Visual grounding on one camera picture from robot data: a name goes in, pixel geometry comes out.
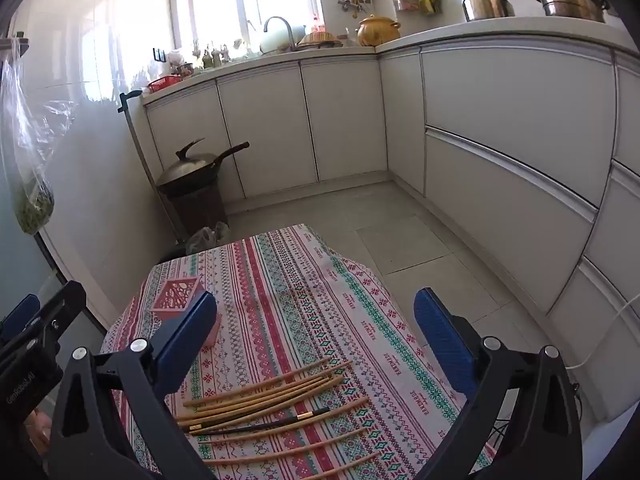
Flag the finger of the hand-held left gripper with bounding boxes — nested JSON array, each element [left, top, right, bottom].
[[20, 280, 88, 343], [0, 294, 42, 332]]

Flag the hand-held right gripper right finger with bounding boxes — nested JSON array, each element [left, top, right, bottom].
[[413, 287, 586, 480]]

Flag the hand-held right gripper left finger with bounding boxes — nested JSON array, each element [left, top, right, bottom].
[[47, 290, 221, 480]]

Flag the pink perforated utensil holder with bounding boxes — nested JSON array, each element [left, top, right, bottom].
[[150, 275, 222, 350]]

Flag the group of wooden chopsticks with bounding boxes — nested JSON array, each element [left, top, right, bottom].
[[177, 357, 383, 468]]

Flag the person's left hand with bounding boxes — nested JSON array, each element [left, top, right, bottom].
[[22, 407, 55, 461]]

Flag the black chopstick with gold band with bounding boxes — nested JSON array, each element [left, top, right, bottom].
[[200, 407, 332, 436], [188, 420, 315, 436]]

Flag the hanging bag of green vegetables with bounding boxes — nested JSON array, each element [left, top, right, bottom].
[[0, 35, 76, 236]]

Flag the crumpled plastic bag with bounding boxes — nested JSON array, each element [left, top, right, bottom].
[[186, 221, 231, 256]]

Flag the patterned red green tablecloth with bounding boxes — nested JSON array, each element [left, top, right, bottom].
[[100, 224, 496, 480]]

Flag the metal wok lid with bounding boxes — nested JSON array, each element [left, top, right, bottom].
[[158, 138, 219, 184]]

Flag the white kitchen cabinets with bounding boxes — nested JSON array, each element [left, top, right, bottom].
[[142, 20, 640, 428]]

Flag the red plastic basket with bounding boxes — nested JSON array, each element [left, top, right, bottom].
[[146, 75, 182, 95]]

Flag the row of small bottles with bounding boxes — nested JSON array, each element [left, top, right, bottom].
[[191, 40, 233, 70]]

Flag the yellow clay pot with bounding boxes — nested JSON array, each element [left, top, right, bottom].
[[356, 14, 402, 47]]

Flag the woven tray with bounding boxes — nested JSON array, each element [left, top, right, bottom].
[[297, 30, 343, 50]]

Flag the chrome sink faucet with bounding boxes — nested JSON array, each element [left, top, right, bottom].
[[262, 16, 297, 53]]

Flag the kitchen window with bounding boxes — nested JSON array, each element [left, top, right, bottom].
[[167, 0, 323, 56]]

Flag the steel stock pot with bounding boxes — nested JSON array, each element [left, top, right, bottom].
[[530, 0, 611, 23]]

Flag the white cable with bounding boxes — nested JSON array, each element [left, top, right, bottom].
[[570, 292, 640, 368]]

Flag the long-handled floor squeegee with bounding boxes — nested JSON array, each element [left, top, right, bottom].
[[117, 89, 190, 242]]

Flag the black-handled wok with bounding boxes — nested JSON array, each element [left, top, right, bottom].
[[156, 141, 250, 197]]

